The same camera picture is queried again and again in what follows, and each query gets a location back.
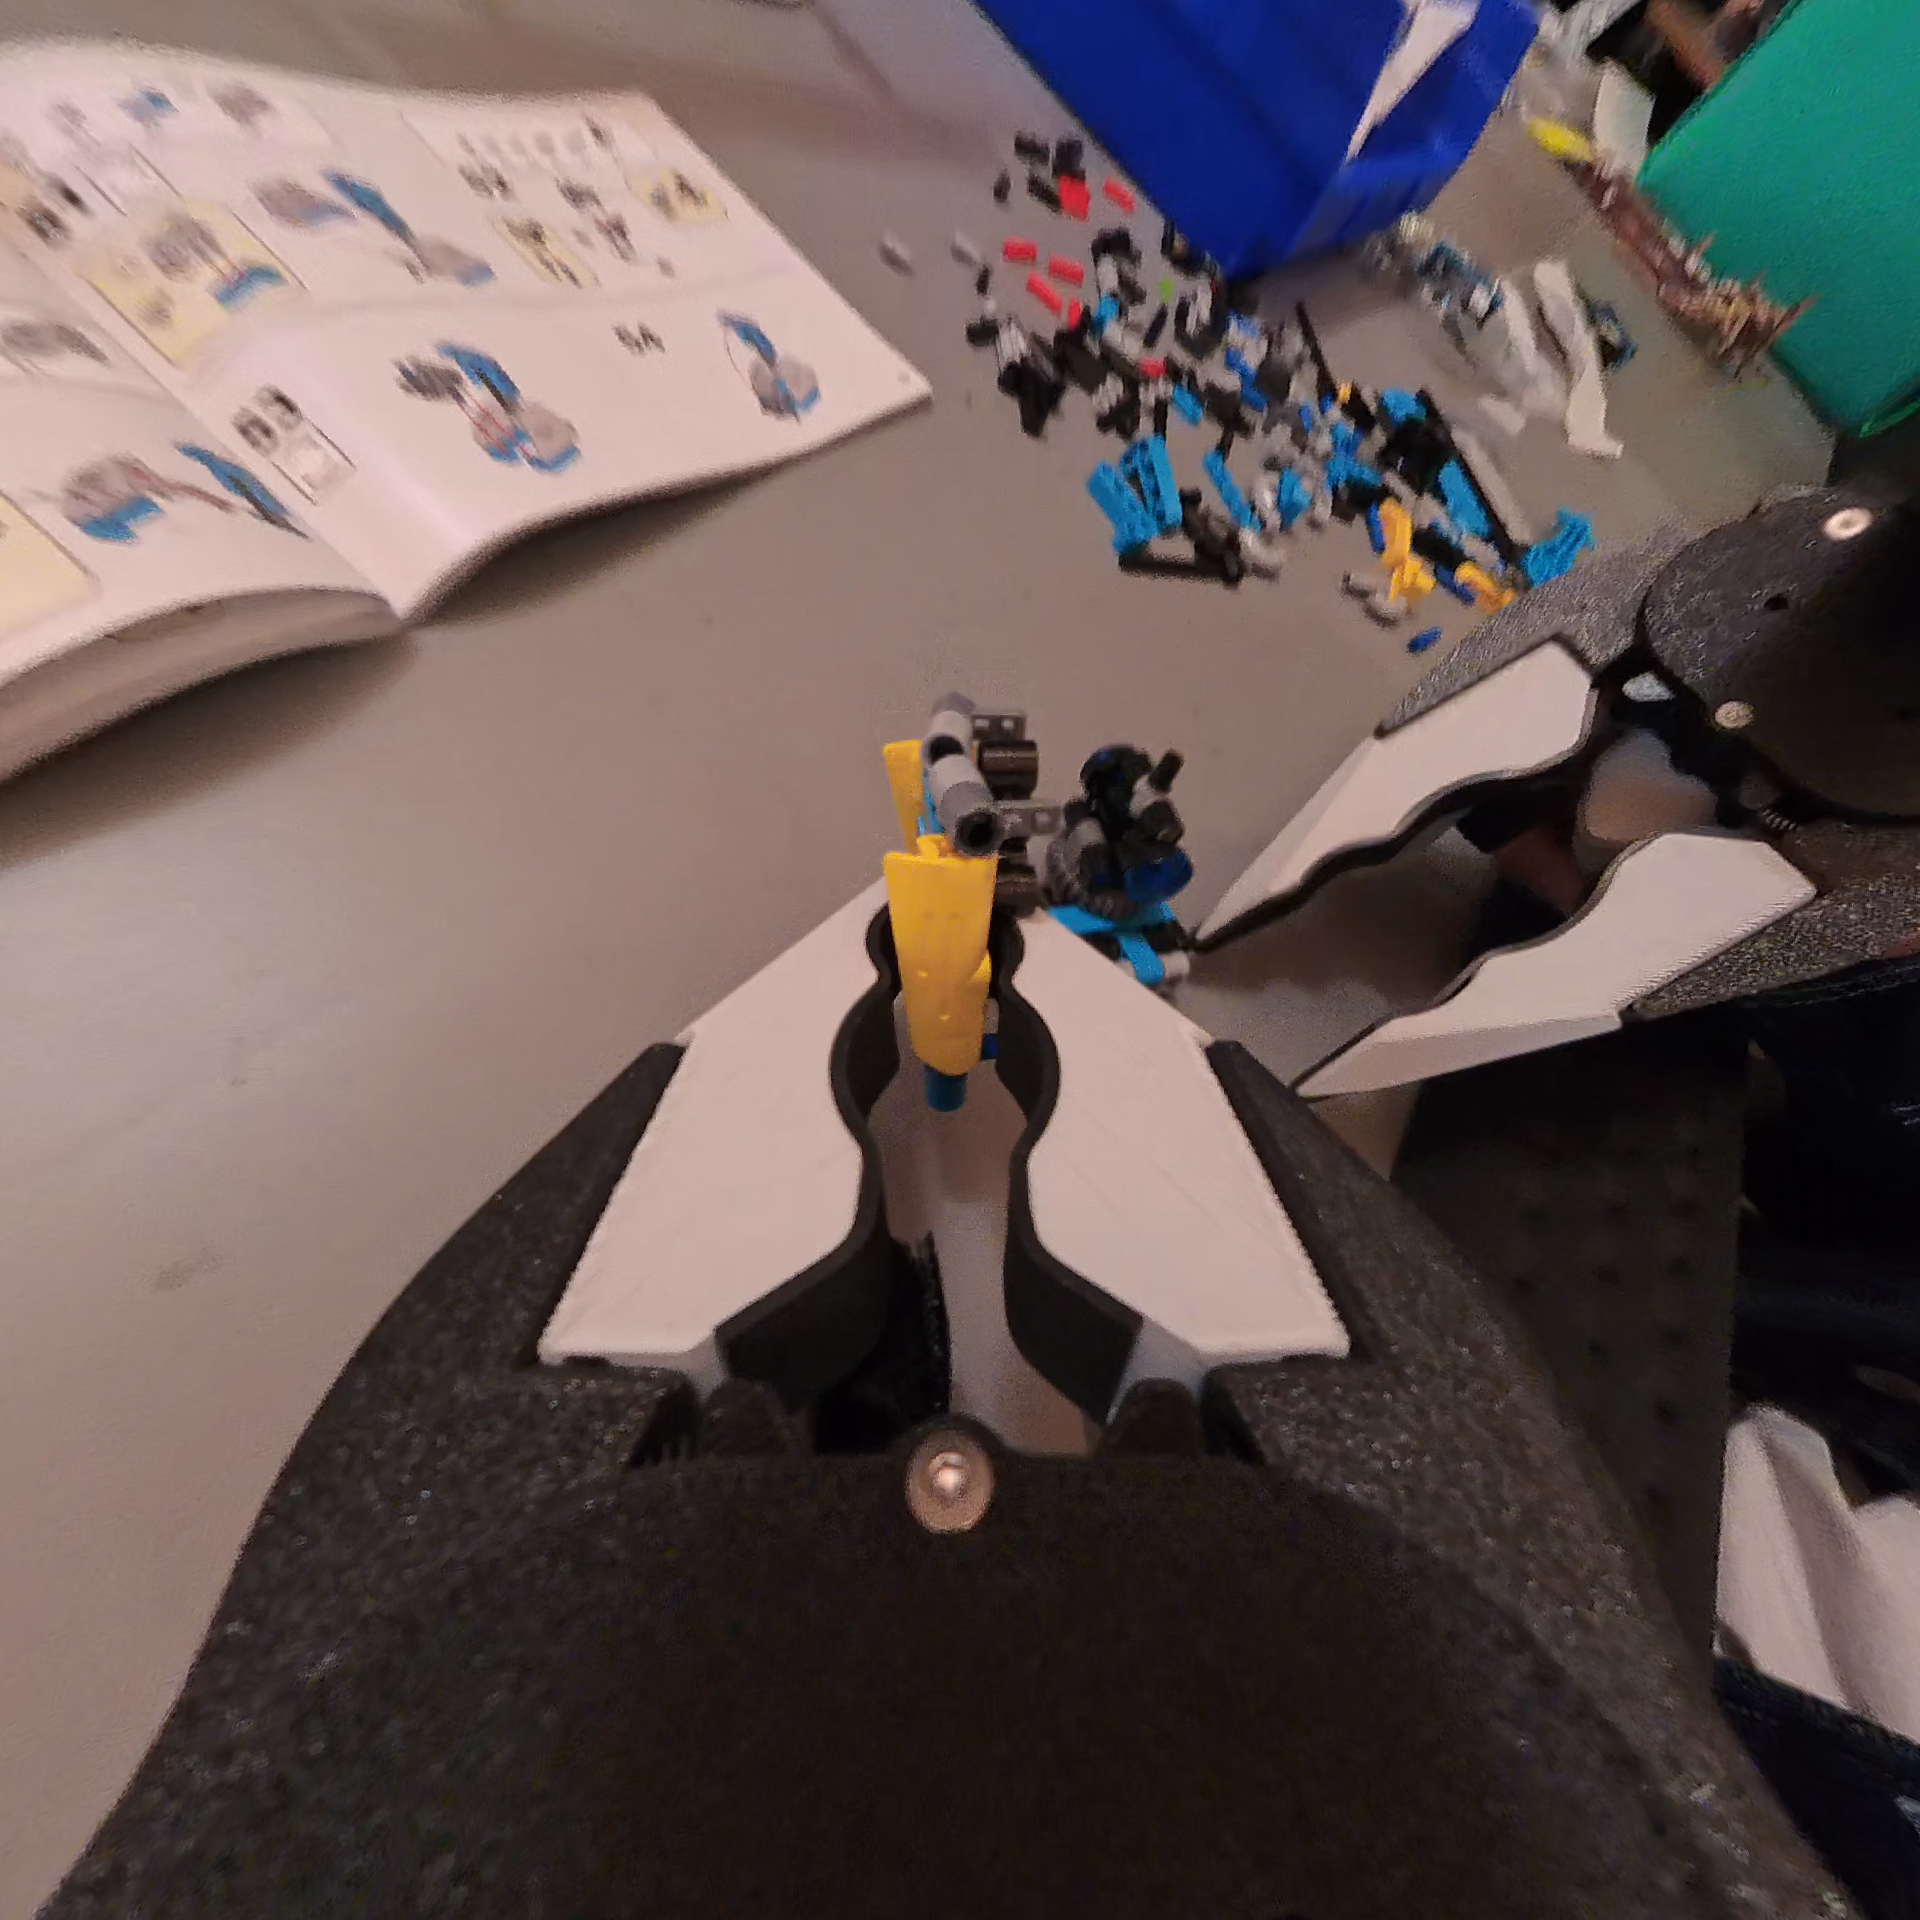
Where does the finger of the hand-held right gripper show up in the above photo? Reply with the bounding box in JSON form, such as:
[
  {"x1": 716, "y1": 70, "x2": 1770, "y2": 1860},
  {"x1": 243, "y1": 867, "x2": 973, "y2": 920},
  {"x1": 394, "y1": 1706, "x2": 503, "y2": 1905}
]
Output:
[
  {"x1": 1199, "y1": 641, "x2": 1607, "y2": 946},
  {"x1": 1295, "y1": 832, "x2": 1818, "y2": 1099}
]

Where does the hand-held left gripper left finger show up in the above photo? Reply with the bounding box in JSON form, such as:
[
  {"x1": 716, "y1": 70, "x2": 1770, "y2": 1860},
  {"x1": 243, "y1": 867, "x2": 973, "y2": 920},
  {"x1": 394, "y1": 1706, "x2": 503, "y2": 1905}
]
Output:
[{"x1": 542, "y1": 892, "x2": 907, "y2": 1387}]

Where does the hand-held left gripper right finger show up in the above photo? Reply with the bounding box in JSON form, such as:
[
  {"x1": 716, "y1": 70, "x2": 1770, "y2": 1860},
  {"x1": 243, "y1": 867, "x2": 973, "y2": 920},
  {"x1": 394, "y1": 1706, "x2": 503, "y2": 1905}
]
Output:
[{"x1": 998, "y1": 917, "x2": 1354, "y2": 1387}]

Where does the black gear brick assembly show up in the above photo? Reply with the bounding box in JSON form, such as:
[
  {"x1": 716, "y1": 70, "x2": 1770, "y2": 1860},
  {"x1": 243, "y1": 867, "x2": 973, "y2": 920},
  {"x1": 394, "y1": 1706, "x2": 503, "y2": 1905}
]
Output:
[{"x1": 1035, "y1": 745, "x2": 1195, "y2": 976}]

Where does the blue yellow brick assembly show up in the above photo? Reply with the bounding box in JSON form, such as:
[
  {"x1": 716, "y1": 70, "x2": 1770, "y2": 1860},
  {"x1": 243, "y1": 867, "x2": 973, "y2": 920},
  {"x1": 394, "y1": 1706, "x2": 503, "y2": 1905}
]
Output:
[{"x1": 879, "y1": 697, "x2": 1037, "y2": 1114}]

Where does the grey desk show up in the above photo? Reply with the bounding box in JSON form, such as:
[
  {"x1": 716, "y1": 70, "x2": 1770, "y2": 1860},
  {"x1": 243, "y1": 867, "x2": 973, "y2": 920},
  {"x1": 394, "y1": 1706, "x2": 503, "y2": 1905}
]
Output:
[{"x1": 0, "y1": 0, "x2": 1862, "y2": 1920}]

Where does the black studded mat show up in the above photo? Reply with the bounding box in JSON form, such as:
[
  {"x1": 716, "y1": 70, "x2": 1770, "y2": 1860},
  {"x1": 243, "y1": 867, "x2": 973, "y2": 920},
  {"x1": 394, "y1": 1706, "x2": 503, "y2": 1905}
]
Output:
[{"x1": 1397, "y1": 1021, "x2": 1757, "y2": 1637}]

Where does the pile of small brick parts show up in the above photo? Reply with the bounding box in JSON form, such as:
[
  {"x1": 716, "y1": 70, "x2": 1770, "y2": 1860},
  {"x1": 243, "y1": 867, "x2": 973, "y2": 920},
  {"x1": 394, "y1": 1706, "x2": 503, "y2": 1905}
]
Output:
[{"x1": 879, "y1": 129, "x2": 1597, "y2": 648}]

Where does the wooden lattice model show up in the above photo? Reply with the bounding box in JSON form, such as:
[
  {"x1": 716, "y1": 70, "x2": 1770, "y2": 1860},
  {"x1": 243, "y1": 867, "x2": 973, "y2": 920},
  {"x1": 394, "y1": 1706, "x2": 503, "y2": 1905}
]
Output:
[{"x1": 1560, "y1": 150, "x2": 1800, "y2": 378}]

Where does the white paper bag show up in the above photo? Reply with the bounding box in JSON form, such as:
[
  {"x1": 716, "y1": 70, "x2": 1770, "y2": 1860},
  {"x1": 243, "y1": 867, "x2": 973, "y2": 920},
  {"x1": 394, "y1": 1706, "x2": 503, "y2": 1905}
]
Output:
[{"x1": 1472, "y1": 256, "x2": 1636, "y2": 457}]

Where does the green box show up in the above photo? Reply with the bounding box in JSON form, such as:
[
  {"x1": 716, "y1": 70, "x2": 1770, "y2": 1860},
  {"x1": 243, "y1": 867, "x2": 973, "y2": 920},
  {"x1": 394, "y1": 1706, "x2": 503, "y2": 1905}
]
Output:
[{"x1": 1636, "y1": 0, "x2": 1920, "y2": 436}]

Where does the person's white shirt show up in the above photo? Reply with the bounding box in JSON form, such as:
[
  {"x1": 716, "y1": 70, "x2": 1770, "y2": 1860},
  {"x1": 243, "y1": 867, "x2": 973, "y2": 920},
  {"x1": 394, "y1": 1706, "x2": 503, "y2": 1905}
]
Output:
[{"x1": 1716, "y1": 1405, "x2": 1920, "y2": 1741}]

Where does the blue plastic bin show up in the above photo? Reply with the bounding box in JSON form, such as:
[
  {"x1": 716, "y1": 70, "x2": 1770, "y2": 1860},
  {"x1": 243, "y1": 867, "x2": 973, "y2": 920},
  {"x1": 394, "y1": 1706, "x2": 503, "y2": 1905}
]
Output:
[{"x1": 976, "y1": 0, "x2": 1541, "y2": 280}]

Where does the person's denim jacket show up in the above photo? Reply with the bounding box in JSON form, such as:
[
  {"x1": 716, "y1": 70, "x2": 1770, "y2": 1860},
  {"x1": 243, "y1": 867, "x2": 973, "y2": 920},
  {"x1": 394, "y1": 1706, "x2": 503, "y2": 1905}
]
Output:
[{"x1": 1716, "y1": 1666, "x2": 1920, "y2": 1920}]

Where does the building instruction booklet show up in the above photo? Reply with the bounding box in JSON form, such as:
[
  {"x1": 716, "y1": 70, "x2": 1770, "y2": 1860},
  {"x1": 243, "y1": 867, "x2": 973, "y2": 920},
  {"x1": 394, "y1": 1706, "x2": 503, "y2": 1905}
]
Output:
[{"x1": 0, "y1": 37, "x2": 933, "y2": 782}]

